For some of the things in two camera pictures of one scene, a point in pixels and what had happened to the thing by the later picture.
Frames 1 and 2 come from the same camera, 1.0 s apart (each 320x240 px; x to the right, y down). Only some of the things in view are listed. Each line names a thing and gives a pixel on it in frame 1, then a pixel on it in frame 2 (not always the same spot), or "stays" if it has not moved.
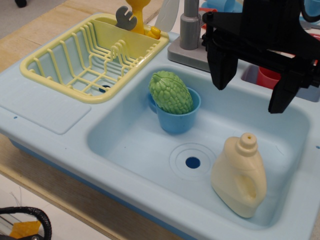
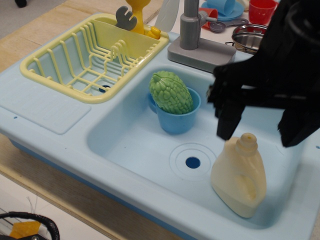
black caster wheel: x=21 y=3 stays
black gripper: x=270 y=33 -> x=268 y=80
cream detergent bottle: x=239 y=175 stays
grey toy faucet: x=190 y=49 stays
